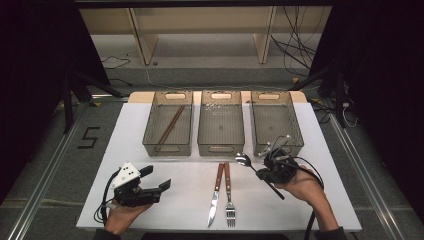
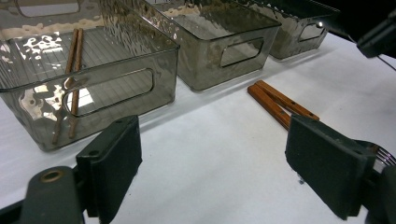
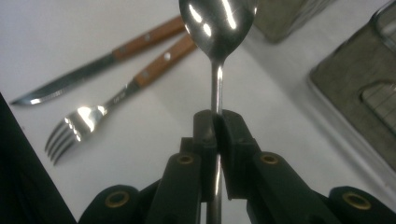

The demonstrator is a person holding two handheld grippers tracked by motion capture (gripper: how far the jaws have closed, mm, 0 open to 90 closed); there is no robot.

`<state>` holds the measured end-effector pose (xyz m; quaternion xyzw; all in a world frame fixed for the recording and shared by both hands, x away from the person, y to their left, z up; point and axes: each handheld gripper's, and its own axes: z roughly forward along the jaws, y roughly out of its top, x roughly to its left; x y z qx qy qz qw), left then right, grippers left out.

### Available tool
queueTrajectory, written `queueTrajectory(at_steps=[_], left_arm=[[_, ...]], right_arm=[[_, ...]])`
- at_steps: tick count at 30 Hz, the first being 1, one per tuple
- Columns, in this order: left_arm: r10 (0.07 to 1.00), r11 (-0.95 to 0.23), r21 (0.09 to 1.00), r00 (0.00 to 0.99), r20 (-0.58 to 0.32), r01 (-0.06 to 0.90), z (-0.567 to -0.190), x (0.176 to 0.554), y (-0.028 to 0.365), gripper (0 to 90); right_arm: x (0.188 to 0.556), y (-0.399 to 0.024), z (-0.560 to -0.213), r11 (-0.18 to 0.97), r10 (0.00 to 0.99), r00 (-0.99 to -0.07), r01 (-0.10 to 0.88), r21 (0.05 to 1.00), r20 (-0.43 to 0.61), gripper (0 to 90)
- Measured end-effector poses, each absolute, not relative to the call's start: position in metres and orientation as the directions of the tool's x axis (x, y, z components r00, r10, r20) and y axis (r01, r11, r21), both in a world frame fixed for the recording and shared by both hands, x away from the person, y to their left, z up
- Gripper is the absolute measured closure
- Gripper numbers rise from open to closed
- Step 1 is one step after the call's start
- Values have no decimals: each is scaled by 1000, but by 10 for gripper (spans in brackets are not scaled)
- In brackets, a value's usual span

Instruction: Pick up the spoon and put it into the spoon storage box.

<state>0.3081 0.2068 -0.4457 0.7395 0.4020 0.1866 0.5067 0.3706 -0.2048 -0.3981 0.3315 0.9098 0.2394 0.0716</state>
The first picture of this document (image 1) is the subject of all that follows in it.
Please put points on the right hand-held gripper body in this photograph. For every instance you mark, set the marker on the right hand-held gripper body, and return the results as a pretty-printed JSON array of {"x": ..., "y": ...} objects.
[{"x": 280, "y": 166}]

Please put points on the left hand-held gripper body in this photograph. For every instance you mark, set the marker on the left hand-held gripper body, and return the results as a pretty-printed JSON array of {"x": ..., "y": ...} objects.
[{"x": 136, "y": 196}]

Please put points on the metal spoon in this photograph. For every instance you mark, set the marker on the metal spoon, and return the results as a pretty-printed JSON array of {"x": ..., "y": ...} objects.
[{"x": 244, "y": 160}]

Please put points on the grey translucent plastic bin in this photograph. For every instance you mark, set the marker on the grey translucent plastic bin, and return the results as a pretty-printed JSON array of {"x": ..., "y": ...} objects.
[
  {"x": 220, "y": 128},
  {"x": 168, "y": 128},
  {"x": 276, "y": 123}
]

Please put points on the person's left hand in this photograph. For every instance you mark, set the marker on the person's left hand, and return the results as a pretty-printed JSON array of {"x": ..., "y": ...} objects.
[{"x": 125, "y": 216}]

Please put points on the person's right hand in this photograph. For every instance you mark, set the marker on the person's right hand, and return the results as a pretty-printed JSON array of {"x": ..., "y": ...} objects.
[{"x": 303, "y": 186}]

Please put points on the black metal stand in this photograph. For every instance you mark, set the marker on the black metal stand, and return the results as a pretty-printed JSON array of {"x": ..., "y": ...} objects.
[
  {"x": 68, "y": 100},
  {"x": 339, "y": 93}
]

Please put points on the black curtain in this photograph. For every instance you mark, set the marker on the black curtain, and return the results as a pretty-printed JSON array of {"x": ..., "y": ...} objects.
[
  {"x": 33, "y": 83},
  {"x": 383, "y": 83}
]

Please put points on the light wooden desk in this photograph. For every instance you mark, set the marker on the light wooden desk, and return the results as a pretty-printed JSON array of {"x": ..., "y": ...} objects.
[{"x": 200, "y": 20}]

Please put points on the aluminium floor rail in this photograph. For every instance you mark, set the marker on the aluminium floor rail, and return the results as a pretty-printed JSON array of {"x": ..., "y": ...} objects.
[
  {"x": 363, "y": 173},
  {"x": 43, "y": 180}
]

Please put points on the black overhead frame bar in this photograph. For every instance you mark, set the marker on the black overhead frame bar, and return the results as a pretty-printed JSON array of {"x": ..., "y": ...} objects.
[{"x": 200, "y": 3}]

